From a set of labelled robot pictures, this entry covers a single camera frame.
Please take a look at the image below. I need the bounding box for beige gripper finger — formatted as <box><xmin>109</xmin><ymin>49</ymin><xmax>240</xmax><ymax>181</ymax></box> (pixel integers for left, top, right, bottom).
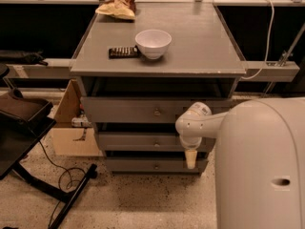
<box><xmin>185</xmin><ymin>150</ymin><xmax>197</xmax><ymax>169</ymax></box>

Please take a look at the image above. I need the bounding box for grey drawer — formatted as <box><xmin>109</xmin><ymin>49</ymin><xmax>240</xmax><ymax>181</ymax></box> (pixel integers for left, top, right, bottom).
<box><xmin>105</xmin><ymin>158</ymin><xmax>208</xmax><ymax>173</ymax></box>
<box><xmin>94</xmin><ymin>132</ymin><xmax>219</xmax><ymax>153</ymax></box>
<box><xmin>80</xmin><ymin>96</ymin><xmax>233</xmax><ymax>124</ymax></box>

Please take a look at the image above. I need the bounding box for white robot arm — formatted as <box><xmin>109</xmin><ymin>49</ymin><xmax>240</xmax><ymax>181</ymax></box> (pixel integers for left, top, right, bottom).
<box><xmin>175</xmin><ymin>97</ymin><xmax>305</xmax><ymax>229</ymax></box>

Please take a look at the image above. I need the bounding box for grey bottom drawer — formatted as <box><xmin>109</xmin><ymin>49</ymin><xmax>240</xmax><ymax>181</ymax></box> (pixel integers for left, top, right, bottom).
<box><xmin>105</xmin><ymin>158</ymin><xmax>208</xmax><ymax>173</ymax></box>

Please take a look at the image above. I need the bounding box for grey top drawer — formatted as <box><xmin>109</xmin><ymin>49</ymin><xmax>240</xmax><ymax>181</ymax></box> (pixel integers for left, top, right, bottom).
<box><xmin>80</xmin><ymin>96</ymin><xmax>233</xmax><ymax>124</ymax></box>

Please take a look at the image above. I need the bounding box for grey drawer cabinet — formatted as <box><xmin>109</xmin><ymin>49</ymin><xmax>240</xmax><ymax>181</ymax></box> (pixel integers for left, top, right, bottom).
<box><xmin>71</xmin><ymin>3</ymin><xmax>245</xmax><ymax>160</ymax></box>

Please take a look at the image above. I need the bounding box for small white bottle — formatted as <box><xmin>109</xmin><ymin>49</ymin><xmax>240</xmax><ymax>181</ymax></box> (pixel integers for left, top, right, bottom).
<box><xmin>71</xmin><ymin>117</ymin><xmax>92</xmax><ymax>128</ymax></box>

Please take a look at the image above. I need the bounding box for white bowl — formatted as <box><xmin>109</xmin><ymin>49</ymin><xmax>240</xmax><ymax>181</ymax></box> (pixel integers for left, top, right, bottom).
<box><xmin>135</xmin><ymin>30</ymin><xmax>172</xmax><ymax>59</ymax></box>

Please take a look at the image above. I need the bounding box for cardboard box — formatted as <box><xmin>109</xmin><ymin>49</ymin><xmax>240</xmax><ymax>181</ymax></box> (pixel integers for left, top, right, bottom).
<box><xmin>51</xmin><ymin>80</ymin><xmax>102</xmax><ymax>156</ymax></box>

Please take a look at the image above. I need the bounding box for dark chocolate bar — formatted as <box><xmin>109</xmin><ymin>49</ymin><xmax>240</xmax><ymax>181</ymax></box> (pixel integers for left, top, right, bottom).
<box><xmin>109</xmin><ymin>46</ymin><xmax>140</xmax><ymax>59</ymax></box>

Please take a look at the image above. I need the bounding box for yellow chip bag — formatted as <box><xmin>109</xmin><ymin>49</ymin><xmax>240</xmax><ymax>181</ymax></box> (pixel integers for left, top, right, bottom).
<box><xmin>95</xmin><ymin>0</ymin><xmax>136</xmax><ymax>21</ymax></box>

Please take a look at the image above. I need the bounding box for black stand with tray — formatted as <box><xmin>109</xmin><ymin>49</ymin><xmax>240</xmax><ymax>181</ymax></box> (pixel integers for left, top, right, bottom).
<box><xmin>0</xmin><ymin>63</ymin><xmax>97</xmax><ymax>229</ymax></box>

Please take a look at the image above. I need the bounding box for black floor cable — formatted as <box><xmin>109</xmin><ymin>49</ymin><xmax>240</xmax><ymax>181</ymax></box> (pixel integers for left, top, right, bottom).
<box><xmin>37</xmin><ymin>140</ymin><xmax>88</xmax><ymax>229</ymax></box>

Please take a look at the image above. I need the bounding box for white cable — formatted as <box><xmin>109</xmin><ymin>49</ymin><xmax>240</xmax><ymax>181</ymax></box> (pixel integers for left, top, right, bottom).
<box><xmin>240</xmin><ymin>0</ymin><xmax>275</xmax><ymax>81</ymax></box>

